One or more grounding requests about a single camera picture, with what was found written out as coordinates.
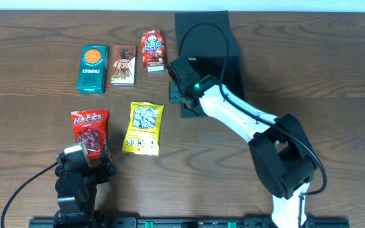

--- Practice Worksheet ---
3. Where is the black gift box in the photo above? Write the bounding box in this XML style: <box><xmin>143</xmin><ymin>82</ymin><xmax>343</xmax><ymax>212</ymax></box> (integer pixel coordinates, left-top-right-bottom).
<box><xmin>175</xmin><ymin>11</ymin><xmax>245</xmax><ymax>118</ymax></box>

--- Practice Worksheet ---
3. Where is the red Hello Panda box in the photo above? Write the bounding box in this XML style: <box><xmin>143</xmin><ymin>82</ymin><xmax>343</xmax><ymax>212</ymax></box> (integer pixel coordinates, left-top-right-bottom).
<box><xmin>141</xmin><ymin>29</ymin><xmax>167</xmax><ymax>72</ymax></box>

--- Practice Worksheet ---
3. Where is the brown Pocky box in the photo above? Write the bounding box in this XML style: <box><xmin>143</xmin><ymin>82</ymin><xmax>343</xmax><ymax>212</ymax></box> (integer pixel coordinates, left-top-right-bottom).
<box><xmin>110</xmin><ymin>45</ymin><xmax>136</xmax><ymax>86</ymax></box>

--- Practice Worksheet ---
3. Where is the teal Chunkies cookie box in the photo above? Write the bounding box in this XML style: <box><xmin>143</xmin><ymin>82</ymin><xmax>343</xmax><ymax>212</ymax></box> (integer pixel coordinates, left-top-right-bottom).
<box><xmin>77</xmin><ymin>46</ymin><xmax>108</xmax><ymax>94</ymax></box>

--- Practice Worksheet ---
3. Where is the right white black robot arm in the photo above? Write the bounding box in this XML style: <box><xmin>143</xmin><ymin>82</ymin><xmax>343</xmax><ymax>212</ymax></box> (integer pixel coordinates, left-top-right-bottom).
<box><xmin>169</xmin><ymin>72</ymin><xmax>323</xmax><ymax>227</ymax></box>

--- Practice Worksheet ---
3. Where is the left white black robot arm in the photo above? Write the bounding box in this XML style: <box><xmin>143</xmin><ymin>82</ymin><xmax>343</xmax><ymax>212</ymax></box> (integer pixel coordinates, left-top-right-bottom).
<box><xmin>53</xmin><ymin>142</ymin><xmax>116</xmax><ymax>227</ymax></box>

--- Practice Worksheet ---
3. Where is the red Hacks candy bag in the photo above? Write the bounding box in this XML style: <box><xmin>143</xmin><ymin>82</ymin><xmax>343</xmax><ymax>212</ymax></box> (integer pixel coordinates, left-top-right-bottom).
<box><xmin>71</xmin><ymin>110</ymin><xmax>109</xmax><ymax>160</ymax></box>

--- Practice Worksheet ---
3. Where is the yellow Hacks candy bag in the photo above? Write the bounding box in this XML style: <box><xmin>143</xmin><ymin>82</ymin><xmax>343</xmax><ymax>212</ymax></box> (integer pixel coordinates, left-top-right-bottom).
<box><xmin>122</xmin><ymin>102</ymin><xmax>165</xmax><ymax>156</ymax></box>

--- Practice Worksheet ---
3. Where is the right black cable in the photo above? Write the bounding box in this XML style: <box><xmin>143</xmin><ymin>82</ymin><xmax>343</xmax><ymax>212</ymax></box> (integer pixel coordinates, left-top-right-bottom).
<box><xmin>178</xmin><ymin>22</ymin><xmax>328</xmax><ymax>228</ymax></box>

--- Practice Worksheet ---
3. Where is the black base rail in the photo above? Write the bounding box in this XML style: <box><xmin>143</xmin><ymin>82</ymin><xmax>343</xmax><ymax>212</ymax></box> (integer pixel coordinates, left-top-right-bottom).
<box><xmin>29</xmin><ymin>215</ymin><xmax>350</xmax><ymax>228</ymax></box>

